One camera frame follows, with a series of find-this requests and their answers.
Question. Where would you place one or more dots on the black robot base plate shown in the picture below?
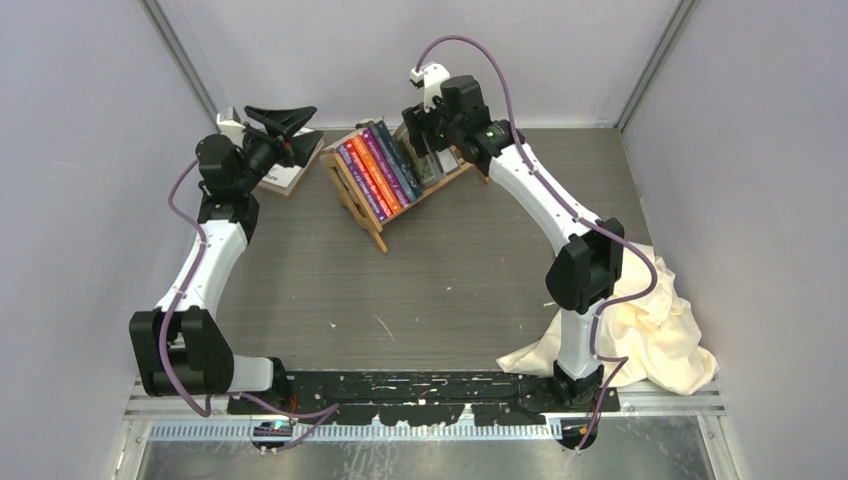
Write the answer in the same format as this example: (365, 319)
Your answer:
(425, 398)

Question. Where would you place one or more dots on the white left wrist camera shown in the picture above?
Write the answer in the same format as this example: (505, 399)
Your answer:
(230, 125)

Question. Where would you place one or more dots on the magenta paperback book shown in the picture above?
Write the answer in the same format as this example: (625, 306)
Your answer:
(394, 193)

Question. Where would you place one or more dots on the cream cloth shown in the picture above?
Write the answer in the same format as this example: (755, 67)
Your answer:
(658, 333)

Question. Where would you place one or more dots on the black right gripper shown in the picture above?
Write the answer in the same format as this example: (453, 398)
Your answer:
(424, 117)

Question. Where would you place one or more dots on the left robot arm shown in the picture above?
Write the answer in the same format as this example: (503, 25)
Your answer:
(178, 346)

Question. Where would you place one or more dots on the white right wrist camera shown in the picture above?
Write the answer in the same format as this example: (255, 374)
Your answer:
(429, 78)

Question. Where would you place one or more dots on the wooden book rack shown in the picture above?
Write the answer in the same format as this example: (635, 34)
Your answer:
(350, 197)

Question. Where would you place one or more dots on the stack of grey magazines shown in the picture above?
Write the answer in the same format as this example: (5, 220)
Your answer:
(427, 169)

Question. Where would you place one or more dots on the white Decorate Furniture book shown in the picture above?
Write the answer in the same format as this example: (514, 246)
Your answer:
(284, 180)

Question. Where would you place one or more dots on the red Treehouse book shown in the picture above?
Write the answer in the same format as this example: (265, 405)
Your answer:
(380, 206)

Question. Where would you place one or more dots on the floral Louisa May Alcott book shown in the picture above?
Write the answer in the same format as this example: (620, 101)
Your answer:
(402, 161)

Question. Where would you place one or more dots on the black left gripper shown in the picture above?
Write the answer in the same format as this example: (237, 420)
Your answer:
(283, 125)

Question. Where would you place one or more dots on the purple 52-Storey Treehouse book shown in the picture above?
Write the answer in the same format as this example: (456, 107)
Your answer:
(352, 168)

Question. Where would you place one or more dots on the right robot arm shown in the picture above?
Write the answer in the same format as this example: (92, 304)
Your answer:
(588, 262)

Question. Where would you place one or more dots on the orange 78-Storey Treehouse book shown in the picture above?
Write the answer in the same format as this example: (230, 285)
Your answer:
(370, 164)

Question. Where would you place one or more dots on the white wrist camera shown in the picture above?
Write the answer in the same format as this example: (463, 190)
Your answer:
(230, 125)
(429, 78)

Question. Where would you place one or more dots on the blue Nineteen Eighty-Four book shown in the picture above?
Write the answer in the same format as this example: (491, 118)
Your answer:
(408, 196)

